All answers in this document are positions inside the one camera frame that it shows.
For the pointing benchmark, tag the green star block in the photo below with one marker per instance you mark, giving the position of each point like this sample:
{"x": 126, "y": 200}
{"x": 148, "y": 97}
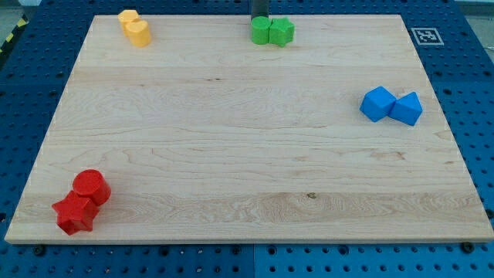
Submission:
{"x": 281, "y": 31}

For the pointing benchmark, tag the red star block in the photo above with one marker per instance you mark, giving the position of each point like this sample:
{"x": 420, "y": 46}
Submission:
{"x": 75, "y": 213}

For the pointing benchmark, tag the green cylinder block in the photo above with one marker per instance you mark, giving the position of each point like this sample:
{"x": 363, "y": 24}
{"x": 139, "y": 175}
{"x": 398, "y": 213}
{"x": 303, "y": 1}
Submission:
{"x": 260, "y": 26}

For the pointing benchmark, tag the blue cube block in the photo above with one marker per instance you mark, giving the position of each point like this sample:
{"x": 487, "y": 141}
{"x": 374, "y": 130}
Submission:
{"x": 377, "y": 103}

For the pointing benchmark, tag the yellow heart block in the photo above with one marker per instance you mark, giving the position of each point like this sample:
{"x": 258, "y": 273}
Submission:
{"x": 139, "y": 33}

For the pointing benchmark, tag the red cylinder block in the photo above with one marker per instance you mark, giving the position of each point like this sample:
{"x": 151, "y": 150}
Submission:
{"x": 90, "y": 183}

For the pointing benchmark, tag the blue pentagon block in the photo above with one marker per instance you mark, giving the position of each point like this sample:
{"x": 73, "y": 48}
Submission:
{"x": 407, "y": 109}

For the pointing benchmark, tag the yellow hexagon block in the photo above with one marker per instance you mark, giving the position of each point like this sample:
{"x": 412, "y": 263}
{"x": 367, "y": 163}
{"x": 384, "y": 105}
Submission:
{"x": 127, "y": 16}

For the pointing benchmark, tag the white fiducial marker tag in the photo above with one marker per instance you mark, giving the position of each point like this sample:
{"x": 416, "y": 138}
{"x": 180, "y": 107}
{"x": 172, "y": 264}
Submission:
{"x": 426, "y": 36}

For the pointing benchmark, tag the left black board bolt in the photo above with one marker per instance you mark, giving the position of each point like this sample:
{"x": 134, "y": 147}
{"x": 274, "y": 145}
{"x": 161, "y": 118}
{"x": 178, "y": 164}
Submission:
{"x": 39, "y": 250}

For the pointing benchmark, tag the black board bolt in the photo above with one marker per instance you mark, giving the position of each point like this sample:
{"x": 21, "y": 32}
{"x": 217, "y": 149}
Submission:
{"x": 467, "y": 247}
{"x": 39, "y": 250}

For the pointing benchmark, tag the right black board bolt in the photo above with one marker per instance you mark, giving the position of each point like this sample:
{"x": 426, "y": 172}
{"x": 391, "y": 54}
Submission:
{"x": 467, "y": 247}

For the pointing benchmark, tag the yellow black hazard tape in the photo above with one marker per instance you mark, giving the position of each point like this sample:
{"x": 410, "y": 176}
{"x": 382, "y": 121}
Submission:
{"x": 14, "y": 36}

